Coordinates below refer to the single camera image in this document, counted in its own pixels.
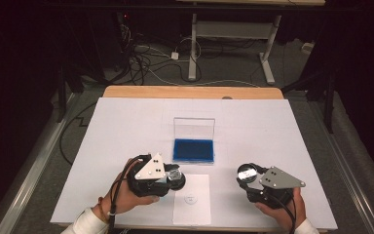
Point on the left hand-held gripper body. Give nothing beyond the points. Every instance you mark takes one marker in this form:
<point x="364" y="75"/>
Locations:
<point x="149" y="182"/>

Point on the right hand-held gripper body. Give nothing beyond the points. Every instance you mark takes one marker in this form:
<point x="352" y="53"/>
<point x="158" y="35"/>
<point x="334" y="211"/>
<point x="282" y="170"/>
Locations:
<point x="277" y="182"/>

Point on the black round stamp cap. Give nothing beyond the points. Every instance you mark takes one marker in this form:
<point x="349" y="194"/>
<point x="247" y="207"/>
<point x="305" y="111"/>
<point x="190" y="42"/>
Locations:
<point x="247" y="174"/>

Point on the blue ink pad clear case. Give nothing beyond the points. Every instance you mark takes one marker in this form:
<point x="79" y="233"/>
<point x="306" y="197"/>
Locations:
<point x="193" y="151"/>

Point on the person's left hand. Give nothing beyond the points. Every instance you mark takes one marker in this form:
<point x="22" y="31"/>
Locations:
<point x="123" y="198"/>

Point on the person's right hand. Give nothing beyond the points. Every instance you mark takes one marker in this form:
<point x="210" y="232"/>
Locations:
<point x="292" y="214"/>

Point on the white paper sheet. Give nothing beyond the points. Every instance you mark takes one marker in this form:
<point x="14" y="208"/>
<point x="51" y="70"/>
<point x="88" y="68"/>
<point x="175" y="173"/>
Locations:
<point x="191" y="213"/>

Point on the white table cover board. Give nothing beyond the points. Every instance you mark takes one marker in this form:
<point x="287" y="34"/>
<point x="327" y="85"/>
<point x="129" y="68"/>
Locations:
<point x="256" y="130"/>

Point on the black metal stand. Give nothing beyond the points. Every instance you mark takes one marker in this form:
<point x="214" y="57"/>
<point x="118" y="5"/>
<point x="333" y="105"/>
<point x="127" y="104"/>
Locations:
<point x="329" y="107"/>
<point x="61" y="97"/>

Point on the white power adapter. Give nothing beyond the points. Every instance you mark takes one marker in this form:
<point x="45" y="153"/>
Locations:
<point x="175" y="55"/>

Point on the white box on floor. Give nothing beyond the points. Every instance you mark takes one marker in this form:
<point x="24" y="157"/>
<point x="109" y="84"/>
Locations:
<point x="307" y="47"/>

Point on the aluminium floor rail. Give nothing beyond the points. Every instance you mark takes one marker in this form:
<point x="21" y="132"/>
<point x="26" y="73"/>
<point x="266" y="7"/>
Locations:
<point x="354" y="185"/>
<point x="26" y="185"/>

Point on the white metal frame desk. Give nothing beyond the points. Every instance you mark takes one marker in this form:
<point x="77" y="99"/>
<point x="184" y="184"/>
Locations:
<point x="233" y="30"/>

